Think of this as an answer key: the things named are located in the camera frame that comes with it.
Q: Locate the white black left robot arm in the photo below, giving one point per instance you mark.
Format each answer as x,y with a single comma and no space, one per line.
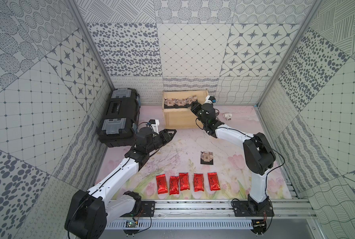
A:
91,210

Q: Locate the green circuit board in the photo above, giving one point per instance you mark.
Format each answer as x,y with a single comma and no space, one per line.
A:
131,224

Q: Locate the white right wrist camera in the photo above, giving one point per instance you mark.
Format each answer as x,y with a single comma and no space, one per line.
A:
210,100

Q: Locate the white pipe fitting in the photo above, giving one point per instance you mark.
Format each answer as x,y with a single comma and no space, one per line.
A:
227,116

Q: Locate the red tea bag five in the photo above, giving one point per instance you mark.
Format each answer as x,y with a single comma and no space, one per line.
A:
213,181

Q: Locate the floral tea bag one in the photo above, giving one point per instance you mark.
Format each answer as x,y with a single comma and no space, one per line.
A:
169,103

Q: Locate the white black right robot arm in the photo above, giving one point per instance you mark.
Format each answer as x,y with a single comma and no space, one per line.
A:
258,154

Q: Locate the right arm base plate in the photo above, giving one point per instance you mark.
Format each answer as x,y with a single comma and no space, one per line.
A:
252,209

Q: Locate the light wooden shelf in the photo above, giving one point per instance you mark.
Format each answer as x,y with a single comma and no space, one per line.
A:
182,118

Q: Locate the aluminium mounting rail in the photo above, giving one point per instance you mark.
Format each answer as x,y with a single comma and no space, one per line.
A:
208,209

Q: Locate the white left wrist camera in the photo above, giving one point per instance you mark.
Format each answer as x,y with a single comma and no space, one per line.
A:
154,124

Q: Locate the red tea bag two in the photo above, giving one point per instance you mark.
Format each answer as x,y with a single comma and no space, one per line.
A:
174,185

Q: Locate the red tea bag one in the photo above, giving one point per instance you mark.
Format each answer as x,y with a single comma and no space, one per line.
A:
161,183

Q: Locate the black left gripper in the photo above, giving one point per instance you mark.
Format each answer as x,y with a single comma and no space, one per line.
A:
161,137

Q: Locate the red tea bag four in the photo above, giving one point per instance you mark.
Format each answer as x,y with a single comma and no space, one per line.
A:
198,182

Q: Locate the floral tea bag four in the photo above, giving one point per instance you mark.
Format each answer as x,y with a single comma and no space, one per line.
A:
206,158

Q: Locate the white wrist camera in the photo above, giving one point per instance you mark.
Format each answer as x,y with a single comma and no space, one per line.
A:
210,100
154,124

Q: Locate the floral tea bag three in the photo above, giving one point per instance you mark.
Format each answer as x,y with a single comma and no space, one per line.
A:
190,100

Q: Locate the red tea bag three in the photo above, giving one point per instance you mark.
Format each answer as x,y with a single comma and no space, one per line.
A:
184,181

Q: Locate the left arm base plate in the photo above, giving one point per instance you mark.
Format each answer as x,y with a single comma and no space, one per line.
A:
142,209

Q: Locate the black plastic toolbox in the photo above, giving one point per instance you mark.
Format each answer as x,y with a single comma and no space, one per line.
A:
120,119

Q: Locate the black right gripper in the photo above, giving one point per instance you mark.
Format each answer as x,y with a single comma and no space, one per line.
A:
194,107

